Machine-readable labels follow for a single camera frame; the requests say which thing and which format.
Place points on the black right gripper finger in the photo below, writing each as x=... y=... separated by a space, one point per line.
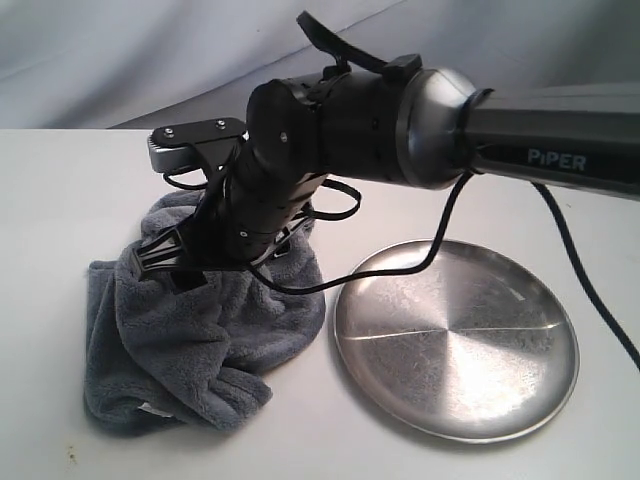
x=184 y=281

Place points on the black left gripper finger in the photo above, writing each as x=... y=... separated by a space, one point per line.
x=165 y=253

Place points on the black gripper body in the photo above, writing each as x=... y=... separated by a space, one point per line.
x=241 y=215

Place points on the grey fluffy towel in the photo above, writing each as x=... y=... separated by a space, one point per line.
x=156 y=357

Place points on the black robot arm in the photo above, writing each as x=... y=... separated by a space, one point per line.
x=426 y=130

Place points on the white backdrop cloth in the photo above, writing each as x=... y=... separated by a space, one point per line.
x=99 y=64

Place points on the round steel plate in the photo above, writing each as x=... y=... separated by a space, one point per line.
x=475 y=348

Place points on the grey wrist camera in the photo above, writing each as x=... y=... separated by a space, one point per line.
x=172 y=148

